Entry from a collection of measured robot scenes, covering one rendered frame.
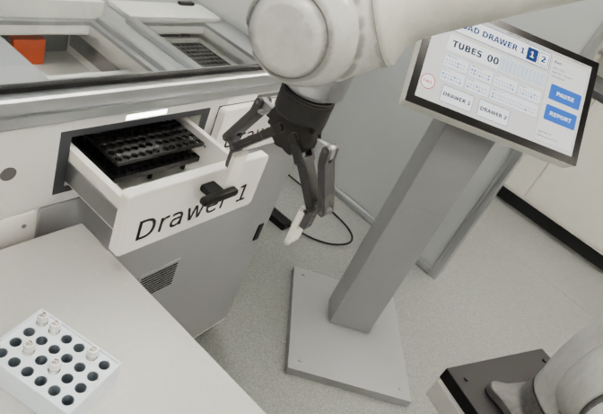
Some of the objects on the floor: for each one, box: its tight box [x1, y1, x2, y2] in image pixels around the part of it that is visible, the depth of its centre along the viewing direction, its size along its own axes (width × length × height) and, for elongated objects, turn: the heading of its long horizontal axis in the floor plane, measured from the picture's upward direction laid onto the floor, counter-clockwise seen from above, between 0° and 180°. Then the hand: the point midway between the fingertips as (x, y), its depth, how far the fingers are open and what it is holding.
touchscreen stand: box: [284, 119, 495, 407], centre depth 168 cm, size 50×45×102 cm
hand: (260, 208), depth 77 cm, fingers open, 13 cm apart
